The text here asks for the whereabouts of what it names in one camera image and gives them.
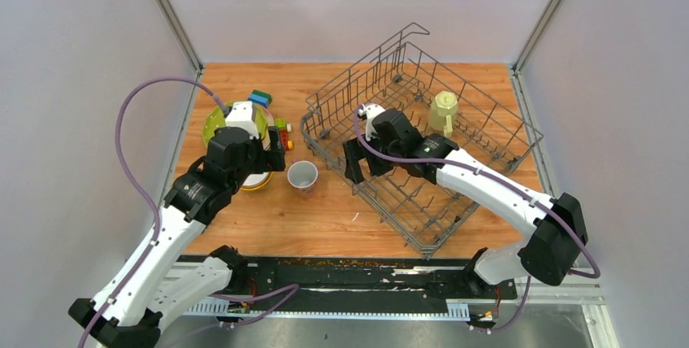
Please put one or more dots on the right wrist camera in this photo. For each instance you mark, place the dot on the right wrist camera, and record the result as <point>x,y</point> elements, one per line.
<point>368,113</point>

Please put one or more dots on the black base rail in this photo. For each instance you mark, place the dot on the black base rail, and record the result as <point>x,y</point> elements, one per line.
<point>368,287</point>

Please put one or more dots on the pale yellow mug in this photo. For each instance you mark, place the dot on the pale yellow mug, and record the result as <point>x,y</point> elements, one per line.
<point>442,113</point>

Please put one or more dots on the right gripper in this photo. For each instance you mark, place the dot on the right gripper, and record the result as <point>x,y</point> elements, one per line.
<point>356,151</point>

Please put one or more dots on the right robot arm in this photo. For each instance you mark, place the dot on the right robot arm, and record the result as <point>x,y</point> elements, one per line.
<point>553,230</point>

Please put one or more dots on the yellow bowl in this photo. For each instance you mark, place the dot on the yellow bowl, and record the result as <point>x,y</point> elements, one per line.
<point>261,184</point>

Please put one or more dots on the green blue toy block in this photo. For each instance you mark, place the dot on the green blue toy block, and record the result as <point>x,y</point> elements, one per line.
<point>261,98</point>

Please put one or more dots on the white bowl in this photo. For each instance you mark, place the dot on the white bowl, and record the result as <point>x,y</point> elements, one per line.
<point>255,179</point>

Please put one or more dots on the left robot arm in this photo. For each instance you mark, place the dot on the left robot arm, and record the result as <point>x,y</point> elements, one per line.
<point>134,309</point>

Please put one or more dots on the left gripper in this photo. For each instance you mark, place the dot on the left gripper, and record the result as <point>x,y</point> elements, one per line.
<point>270,159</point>

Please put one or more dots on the grey wire dish rack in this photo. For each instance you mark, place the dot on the grey wire dish rack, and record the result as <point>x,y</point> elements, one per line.
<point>399,75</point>

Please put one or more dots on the green polka dot plate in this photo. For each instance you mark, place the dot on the green polka dot plate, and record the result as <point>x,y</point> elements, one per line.
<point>261,116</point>

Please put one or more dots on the red green toy bricks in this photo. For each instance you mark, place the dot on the red green toy bricks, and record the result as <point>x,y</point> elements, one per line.
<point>285,128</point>

